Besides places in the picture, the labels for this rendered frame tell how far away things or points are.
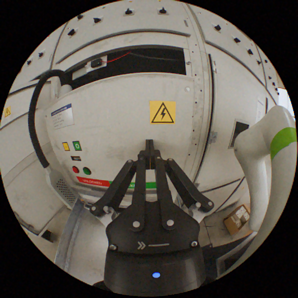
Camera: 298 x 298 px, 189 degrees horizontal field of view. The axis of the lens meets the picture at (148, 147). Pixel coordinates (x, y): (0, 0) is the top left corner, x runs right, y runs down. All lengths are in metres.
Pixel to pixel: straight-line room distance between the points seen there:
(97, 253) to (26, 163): 0.52
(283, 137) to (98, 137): 0.42
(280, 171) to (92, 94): 0.41
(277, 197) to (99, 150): 0.40
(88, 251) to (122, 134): 0.55
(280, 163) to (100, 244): 0.63
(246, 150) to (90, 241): 0.72
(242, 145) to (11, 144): 0.92
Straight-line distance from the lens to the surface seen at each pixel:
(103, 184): 0.35
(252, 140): 0.34
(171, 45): 0.41
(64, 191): 0.41
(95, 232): 0.55
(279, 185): 0.22
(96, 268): 0.56
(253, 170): 0.38
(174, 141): 0.22
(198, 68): 0.40
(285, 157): 0.23
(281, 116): 0.30
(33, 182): 0.64
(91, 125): 0.24
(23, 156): 0.60
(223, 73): 0.46
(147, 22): 0.48
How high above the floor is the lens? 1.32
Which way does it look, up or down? 27 degrees down
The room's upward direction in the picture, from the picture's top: 2 degrees counter-clockwise
